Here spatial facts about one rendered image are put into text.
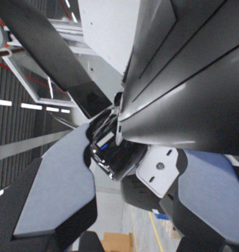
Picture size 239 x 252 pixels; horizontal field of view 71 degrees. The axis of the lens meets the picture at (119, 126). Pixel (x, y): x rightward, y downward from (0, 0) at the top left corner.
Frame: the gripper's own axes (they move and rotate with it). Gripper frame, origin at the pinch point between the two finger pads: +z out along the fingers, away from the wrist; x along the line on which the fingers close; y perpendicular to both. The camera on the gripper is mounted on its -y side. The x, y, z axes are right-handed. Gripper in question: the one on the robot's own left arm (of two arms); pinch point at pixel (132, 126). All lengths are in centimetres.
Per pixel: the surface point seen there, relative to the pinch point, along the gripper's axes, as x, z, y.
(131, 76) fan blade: -0.1, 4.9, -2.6
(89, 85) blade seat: -8.3, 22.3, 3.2
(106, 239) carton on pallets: -70, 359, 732
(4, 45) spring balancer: -64, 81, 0
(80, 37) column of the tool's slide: -24, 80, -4
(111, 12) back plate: -5.5, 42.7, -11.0
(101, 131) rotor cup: -4.5, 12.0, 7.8
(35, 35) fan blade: -16.7, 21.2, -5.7
